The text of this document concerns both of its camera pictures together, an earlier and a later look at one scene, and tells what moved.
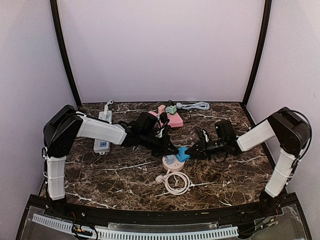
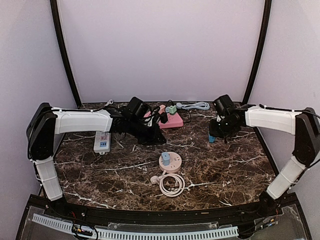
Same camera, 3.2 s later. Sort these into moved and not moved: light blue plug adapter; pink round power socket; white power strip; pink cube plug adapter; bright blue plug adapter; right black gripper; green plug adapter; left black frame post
Moved: light blue plug adapter; right black gripper; pink round power socket; bright blue plug adapter
Not moved: green plug adapter; left black frame post; pink cube plug adapter; white power strip
